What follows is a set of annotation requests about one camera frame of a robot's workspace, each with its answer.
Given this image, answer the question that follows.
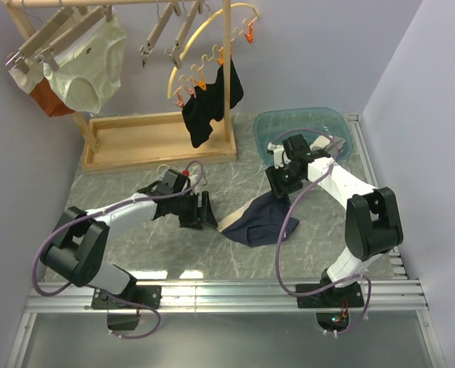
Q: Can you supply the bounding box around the beige hanger holding underwear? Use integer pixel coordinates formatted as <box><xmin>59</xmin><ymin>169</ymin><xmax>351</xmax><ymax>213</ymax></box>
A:
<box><xmin>37</xmin><ymin>5</ymin><xmax>113</xmax><ymax>71</ymax></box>

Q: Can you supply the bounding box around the navy underwear cream waistband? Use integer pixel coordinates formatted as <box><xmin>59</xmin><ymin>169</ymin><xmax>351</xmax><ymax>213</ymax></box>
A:
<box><xmin>218</xmin><ymin>191</ymin><xmax>291</xmax><ymax>248</ymax></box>

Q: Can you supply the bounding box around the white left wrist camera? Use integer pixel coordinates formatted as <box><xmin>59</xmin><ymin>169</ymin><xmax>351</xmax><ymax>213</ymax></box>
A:
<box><xmin>157</xmin><ymin>169</ymin><xmax>191</xmax><ymax>195</ymax></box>

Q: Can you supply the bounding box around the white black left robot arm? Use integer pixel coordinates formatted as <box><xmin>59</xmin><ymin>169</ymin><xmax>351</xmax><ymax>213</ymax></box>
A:
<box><xmin>38</xmin><ymin>169</ymin><xmax>218</xmax><ymax>309</ymax></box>

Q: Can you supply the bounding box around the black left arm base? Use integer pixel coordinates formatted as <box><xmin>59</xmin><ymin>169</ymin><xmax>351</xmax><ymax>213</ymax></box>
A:
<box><xmin>91</xmin><ymin>285</ymin><xmax>162</xmax><ymax>310</ymax></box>

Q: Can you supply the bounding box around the beige clip hanger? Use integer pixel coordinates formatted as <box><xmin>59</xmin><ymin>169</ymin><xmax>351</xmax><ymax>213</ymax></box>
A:
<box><xmin>139</xmin><ymin>2</ymin><xmax>182</xmax><ymax>68</ymax></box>
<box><xmin>156</xmin><ymin>164</ymin><xmax>208</xmax><ymax>186</ymax></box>

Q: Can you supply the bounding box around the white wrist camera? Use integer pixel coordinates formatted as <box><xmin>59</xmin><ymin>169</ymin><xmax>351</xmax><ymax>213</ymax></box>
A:
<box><xmin>267</xmin><ymin>143</ymin><xmax>291</xmax><ymax>169</ymax></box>
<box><xmin>157</xmin><ymin>169</ymin><xmax>191</xmax><ymax>195</ymax></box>

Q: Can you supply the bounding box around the grey and pink underwear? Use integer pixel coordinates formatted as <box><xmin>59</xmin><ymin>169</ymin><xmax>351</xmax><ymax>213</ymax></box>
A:
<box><xmin>310</xmin><ymin>135</ymin><xmax>346</xmax><ymax>156</ymax></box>

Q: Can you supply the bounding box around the beige hanger far left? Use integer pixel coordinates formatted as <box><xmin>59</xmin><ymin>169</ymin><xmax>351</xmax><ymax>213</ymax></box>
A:
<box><xmin>5</xmin><ymin>7</ymin><xmax>81</xmax><ymax>74</ymax></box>

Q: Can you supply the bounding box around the yellow curved clip hanger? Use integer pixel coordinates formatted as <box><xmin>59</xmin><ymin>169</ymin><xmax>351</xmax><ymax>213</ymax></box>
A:
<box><xmin>166</xmin><ymin>2</ymin><xmax>260</xmax><ymax>108</ymax></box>

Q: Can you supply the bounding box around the beige hanging clip hanger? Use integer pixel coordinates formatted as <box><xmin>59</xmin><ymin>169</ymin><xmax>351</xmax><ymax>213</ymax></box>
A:
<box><xmin>139</xmin><ymin>2</ymin><xmax>182</xmax><ymax>68</ymax></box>

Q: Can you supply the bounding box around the teal plastic basin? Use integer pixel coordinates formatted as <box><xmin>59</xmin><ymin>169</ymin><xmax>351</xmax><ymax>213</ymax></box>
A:
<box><xmin>254</xmin><ymin>107</ymin><xmax>353</xmax><ymax>166</ymax></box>

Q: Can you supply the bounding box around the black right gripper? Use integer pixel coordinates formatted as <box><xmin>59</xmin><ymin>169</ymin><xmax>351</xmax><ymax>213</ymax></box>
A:
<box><xmin>265</xmin><ymin>161</ymin><xmax>303</xmax><ymax>201</ymax></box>

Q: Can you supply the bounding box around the wooden rack top bar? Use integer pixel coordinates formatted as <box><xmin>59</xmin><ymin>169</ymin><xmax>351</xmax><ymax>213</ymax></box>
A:
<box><xmin>5</xmin><ymin>0</ymin><xmax>209</xmax><ymax>9</ymax></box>

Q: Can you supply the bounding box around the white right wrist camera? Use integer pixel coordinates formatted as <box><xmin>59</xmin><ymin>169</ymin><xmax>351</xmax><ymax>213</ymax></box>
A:
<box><xmin>267</xmin><ymin>143</ymin><xmax>291</xmax><ymax>169</ymax></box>

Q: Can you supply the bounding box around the wooden rack base tray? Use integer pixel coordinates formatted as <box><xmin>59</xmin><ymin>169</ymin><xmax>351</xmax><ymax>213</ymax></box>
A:
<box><xmin>81</xmin><ymin>112</ymin><xmax>237</xmax><ymax>173</ymax></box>

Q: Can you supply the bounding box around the aluminium mounting rail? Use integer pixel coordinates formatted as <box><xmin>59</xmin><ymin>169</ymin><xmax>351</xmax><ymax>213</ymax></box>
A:
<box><xmin>24</xmin><ymin>279</ymin><xmax>428</xmax><ymax>314</ymax></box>

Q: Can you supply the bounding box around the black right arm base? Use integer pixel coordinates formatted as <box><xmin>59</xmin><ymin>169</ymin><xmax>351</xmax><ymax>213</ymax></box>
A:
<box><xmin>297</xmin><ymin>282</ymin><xmax>365</xmax><ymax>309</ymax></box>

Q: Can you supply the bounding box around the cream white hanging underwear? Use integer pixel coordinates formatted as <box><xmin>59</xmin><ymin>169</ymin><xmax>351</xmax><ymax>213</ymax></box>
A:
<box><xmin>43</xmin><ymin>11</ymin><xmax>127</xmax><ymax>114</ymax></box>

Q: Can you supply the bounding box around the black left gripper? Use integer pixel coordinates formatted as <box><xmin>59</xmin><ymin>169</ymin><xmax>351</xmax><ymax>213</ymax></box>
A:
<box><xmin>171</xmin><ymin>190</ymin><xmax>218</xmax><ymax>229</ymax></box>

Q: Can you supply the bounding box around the orange cream hanging underwear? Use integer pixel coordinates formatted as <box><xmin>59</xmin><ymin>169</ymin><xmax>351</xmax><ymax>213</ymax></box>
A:
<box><xmin>9</xmin><ymin>64</ymin><xmax>74</xmax><ymax>117</ymax></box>

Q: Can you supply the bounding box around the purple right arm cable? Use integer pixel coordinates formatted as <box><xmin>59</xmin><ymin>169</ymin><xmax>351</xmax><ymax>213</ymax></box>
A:
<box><xmin>269</xmin><ymin>128</ymin><xmax>372</xmax><ymax>335</ymax></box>

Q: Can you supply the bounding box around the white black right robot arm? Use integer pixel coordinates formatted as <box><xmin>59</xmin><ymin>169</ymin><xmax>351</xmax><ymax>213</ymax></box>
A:
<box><xmin>266</xmin><ymin>130</ymin><xmax>404</xmax><ymax>307</ymax></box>

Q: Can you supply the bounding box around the wooden rack right post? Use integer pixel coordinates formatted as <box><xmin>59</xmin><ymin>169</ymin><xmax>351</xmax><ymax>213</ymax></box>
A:
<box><xmin>223</xmin><ymin>0</ymin><xmax>231</xmax><ymax>142</ymax></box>

